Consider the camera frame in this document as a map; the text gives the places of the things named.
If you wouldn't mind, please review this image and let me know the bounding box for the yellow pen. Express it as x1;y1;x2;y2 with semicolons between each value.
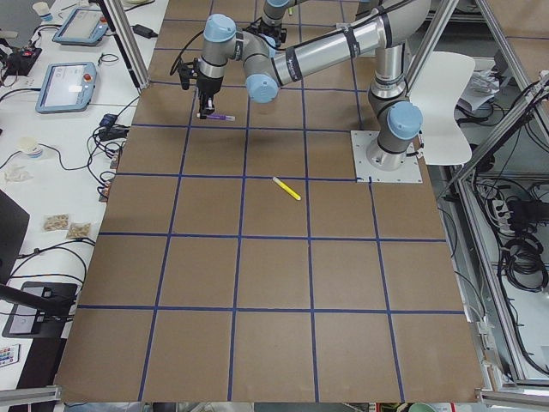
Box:
272;177;301;201

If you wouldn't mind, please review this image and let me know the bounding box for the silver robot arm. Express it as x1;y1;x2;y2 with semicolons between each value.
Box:
245;0;300;46
193;1;431;155

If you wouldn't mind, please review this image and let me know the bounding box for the remote control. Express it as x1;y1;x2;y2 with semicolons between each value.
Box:
0;343;21;367

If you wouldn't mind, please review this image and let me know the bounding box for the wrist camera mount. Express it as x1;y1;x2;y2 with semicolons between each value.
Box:
176;58;199;90

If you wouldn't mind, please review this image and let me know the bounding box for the white chair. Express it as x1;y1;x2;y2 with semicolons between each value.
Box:
410;51;475;166

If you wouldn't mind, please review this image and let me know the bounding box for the black power adapter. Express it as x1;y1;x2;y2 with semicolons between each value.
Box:
131;24;158;39

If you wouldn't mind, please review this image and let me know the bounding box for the black monitor stand base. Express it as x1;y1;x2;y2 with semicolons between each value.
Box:
1;282;77;338

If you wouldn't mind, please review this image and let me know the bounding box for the snack bag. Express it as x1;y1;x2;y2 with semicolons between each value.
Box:
66;222;92;239
42;214;70;232

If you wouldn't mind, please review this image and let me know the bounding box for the teach pendant near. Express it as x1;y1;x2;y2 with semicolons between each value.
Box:
35;62;97;114

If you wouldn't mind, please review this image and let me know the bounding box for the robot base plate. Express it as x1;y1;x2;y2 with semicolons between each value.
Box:
351;130;423;184

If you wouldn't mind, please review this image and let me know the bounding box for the teach pendant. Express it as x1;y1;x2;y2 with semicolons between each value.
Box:
35;62;97;114
52;8;108;46

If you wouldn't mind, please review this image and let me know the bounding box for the purple pen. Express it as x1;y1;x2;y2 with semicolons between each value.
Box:
207;113;236;122

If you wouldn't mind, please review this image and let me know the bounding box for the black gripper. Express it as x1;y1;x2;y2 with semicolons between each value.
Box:
196;70;223;118
248;18;287;47

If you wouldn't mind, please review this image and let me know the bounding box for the small blue black device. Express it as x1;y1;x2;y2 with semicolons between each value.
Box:
100;113;118;129

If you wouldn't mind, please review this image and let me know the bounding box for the teach pendant far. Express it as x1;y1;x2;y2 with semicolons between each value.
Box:
52;8;108;46

